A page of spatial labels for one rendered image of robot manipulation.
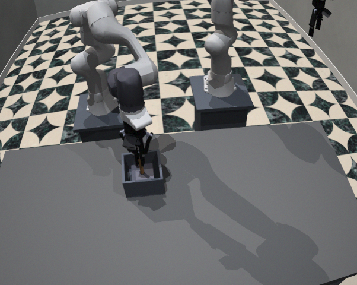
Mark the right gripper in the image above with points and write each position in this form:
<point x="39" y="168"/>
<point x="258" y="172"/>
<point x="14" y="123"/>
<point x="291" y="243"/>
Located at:
<point x="141" y="133"/>

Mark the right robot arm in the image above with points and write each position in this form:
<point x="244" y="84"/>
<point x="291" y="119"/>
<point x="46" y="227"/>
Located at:
<point x="100" y="29"/>

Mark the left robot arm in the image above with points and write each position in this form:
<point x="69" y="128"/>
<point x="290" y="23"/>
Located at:
<point x="219" y="81"/>

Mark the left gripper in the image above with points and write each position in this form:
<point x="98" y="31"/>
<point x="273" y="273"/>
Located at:
<point x="316" y="15"/>

